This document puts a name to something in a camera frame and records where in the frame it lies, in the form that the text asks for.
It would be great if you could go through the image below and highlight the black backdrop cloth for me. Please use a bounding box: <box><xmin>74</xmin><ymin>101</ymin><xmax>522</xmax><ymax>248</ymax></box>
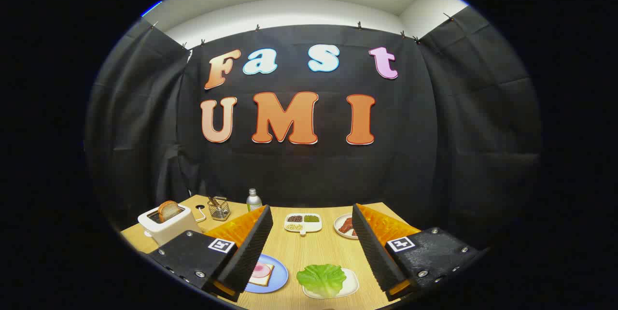
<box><xmin>86</xmin><ymin>5</ymin><xmax>544</xmax><ymax>253</ymax></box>

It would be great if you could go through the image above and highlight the white toaster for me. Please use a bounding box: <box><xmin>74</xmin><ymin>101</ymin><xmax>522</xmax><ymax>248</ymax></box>
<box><xmin>138</xmin><ymin>204</ymin><xmax>203</xmax><ymax>247</ymax></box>

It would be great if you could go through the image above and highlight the green lettuce leaf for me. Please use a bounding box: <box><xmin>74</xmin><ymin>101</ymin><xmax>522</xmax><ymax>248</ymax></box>
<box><xmin>296</xmin><ymin>264</ymin><xmax>347</xmax><ymax>298</ymax></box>

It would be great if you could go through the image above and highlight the metal wire mesh holder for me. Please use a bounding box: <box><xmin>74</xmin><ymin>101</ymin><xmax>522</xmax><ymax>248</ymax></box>
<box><xmin>208</xmin><ymin>196</ymin><xmax>231</xmax><ymax>221</ymax></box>

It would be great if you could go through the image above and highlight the blue round plate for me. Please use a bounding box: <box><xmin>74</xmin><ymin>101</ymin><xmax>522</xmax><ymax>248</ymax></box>
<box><xmin>244</xmin><ymin>254</ymin><xmax>289</xmax><ymax>294</ymax></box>

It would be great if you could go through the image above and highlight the white divided dish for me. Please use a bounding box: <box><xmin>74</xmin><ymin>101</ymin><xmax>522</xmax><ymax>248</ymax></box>
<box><xmin>284</xmin><ymin>213</ymin><xmax>323</xmax><ymax>236</ymax></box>

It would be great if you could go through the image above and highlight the white square plate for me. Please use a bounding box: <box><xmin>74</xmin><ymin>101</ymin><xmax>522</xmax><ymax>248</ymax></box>
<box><xmin>302</xmin><ymin>268</ymin><xmax>360</xmax><ymax>299</ymax></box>

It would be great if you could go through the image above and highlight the toasted brown bread slice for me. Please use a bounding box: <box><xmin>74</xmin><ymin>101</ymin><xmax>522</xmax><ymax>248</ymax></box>
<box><xmin>158</xmin><ymin>200</ymin><xmax>180</xmax><ymax>223</ymax></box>

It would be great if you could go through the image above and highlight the white bread slice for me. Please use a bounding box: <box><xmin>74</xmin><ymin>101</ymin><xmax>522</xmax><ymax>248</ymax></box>
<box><xmin>249</xmin><ymin>262</ymin><xmax>275</xmax><ymax>286</ymax></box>

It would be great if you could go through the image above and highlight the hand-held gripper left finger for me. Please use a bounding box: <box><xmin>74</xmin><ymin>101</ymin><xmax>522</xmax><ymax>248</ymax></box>
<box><xmin>146</xmin><ymin>205</ymin><xmax>274</xmax><ymax>302</ymax></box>

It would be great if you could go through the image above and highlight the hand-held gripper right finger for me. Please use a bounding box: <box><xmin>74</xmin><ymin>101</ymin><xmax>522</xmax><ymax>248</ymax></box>
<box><xmin>351</xmin><ymin>203</ymin><xmax>489</xmax><ymax>301</ymax></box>

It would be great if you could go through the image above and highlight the white oval plate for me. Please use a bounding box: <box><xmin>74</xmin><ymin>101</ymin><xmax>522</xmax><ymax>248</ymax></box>
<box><xmin>334</xmin><ymin>213</ymin><xmax>360</xmax><ymax>240</ymax></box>

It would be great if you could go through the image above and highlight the silver green bottle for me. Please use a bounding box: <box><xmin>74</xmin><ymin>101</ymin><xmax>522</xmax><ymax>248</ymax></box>
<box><xmin>246</xmin><ymin>188</ymin><xmax>263</xmax><ymax>212</ymax></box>

